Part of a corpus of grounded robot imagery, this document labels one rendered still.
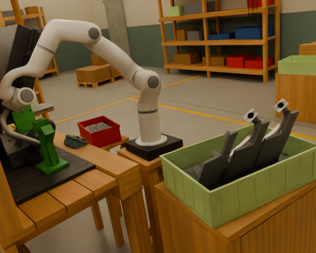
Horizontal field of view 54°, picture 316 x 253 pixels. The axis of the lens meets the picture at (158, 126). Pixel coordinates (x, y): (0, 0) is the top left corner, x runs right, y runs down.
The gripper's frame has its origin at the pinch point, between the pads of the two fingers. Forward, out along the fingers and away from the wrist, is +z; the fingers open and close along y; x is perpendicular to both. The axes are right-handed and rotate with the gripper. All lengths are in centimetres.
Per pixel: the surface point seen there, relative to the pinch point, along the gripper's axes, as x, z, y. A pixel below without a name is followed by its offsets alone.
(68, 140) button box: 0.0, 6.8, -40.0
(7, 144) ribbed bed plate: 16.8, 8.5, -9.5
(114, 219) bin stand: 34, 24, -101
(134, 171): 14, -47, -59
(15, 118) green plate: 2.6, 5.6, -6.4
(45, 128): 7.9, -23.3, -16.4
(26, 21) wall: -510, 818, -40
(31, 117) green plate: -2.3, 5.5, -13.7
